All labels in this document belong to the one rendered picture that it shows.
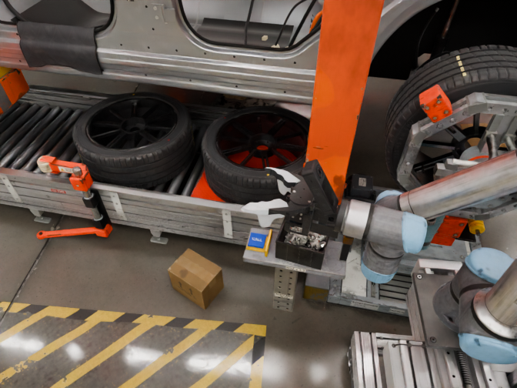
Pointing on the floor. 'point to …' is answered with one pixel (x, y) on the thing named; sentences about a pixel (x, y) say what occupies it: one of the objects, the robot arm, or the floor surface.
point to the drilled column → (285, 279)
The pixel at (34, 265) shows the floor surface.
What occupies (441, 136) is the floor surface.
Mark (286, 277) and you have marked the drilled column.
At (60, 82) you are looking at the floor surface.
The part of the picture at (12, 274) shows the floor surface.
